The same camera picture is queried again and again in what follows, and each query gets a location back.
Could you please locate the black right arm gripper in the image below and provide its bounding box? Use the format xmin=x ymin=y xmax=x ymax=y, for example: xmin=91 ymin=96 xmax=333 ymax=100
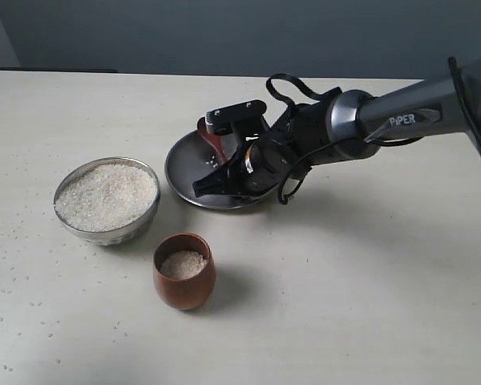
xmin=192 ymin=100 xmax=330 ymax=197

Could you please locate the dark red wooden spoon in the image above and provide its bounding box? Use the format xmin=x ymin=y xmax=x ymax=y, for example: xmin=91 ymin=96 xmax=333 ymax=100
xmin=196 ymin=117 xmax=228 ymax=164

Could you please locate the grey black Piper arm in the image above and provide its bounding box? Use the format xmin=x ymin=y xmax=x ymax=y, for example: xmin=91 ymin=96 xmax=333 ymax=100
xmin=192 ymin=58 xmax=481 ymax=204

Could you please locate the brown wooden cup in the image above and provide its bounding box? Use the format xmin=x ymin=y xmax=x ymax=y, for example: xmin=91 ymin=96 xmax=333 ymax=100
xmin=153 ymin=233 xmax=216 ymax=310

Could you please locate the steel bowl of rice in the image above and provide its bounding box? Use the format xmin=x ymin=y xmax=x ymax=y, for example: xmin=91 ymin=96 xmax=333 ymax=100
xmin=53 ymin=157 xmax=161 ymax=246

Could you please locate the round steel plate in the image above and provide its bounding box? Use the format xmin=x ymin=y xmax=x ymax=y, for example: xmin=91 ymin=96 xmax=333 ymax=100
xmin=165 ymin=130 xmax=276 ymax=210

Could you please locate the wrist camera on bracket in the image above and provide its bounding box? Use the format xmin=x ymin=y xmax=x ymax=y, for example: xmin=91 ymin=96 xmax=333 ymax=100
xmin=204 ymin=99 xmax=269 ymax=148

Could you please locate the black flat ribbon cable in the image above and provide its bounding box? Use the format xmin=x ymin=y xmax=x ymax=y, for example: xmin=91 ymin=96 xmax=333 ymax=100
xmin=265 ymin=73 xmax=342 ymax=117

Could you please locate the black round camera cable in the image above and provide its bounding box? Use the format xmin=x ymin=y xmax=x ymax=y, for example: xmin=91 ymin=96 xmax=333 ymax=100
xmin=276 ymin=55 xmax=481 ymax=205

